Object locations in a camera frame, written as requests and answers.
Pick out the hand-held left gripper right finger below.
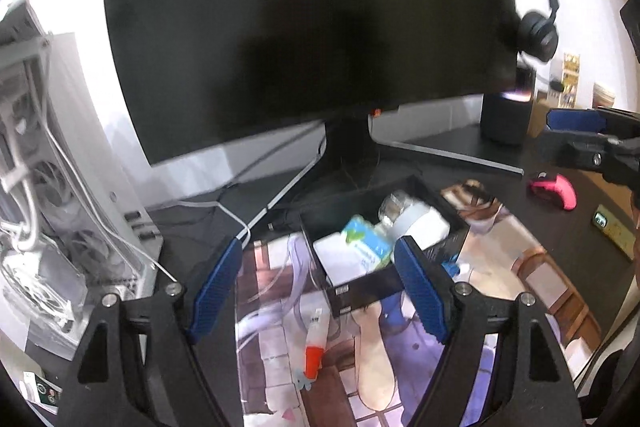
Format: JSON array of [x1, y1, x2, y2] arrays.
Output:
[[392, 236, 586, 427]]

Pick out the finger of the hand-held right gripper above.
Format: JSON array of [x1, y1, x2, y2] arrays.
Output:
[[537, 130, 640, 208], [546, 107, 640, 135]]

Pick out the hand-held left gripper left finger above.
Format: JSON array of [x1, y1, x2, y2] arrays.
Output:
[[57, 237, 246, 427]]

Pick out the blue translucent usb adapter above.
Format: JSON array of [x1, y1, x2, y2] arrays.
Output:
[[440, 257, 472, 281]]

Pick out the black storage box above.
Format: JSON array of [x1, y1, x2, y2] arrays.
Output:
[[299, 174, 471, 318]]

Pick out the white wall charger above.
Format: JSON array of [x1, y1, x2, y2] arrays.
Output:
[[400, 207, 451, 253]]

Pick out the white tube with red cap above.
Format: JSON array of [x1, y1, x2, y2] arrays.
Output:
[[295, 304, 333, 390]]

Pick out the brown cardboard box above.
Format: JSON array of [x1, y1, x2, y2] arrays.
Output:
[[532, 89, 557, 138]]

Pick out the small round jar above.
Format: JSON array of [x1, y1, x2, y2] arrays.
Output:
[[592, 82, 618, 110]]

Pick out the yellow picture cards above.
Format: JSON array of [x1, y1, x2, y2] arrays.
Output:
[[562, 52, 581, 108]]

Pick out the pink computer mouse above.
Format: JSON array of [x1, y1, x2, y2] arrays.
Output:
[[529, 173, 578, 211]]

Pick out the black speaker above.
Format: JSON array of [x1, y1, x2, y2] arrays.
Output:
[[480, 67, 538, 145]]

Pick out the printed mouse mat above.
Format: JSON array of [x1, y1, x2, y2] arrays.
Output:
[[235, 179, 603, 427]]

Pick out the yellow flat desk device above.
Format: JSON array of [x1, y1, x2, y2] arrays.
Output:
[[592, 204, 638, 253]]

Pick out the black headphones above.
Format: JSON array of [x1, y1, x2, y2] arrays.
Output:
[[505, 0, 561, 62]]

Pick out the black monitor stand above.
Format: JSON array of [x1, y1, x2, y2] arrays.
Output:
[[260, 107, 526, 214]]

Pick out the green and white paper packets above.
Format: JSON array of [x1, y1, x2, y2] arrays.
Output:
[[20, 369, 63, 414]]

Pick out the white computer case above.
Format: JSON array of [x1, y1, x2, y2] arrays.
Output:
[[0, 0, 181, 353]]

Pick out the black curved monitor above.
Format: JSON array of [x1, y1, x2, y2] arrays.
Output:
[[101, 0, 521, 168]]

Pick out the white desk cable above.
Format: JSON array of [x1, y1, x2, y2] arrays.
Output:
[[150, 199, 251, 248]]

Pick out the white computer case cable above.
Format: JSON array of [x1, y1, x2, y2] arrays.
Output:
[[45, 122, 178, 283]]

